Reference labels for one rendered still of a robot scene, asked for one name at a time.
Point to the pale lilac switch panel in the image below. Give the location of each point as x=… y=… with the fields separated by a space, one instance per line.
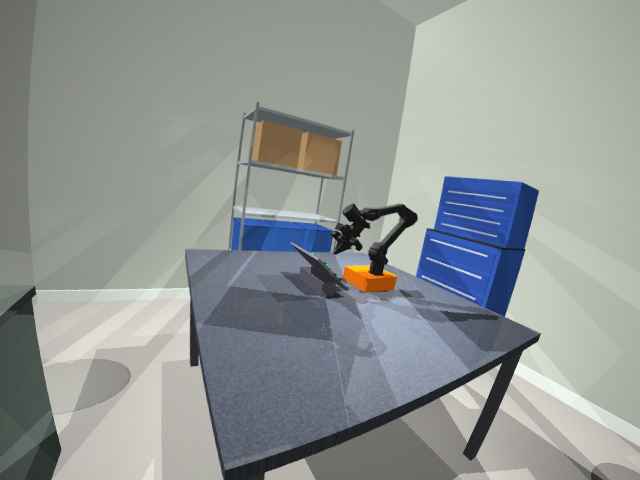
x=319 y=277

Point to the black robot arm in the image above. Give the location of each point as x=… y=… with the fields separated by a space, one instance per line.
x=377 y=251

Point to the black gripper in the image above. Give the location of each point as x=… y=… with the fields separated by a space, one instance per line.
x=344 y=243

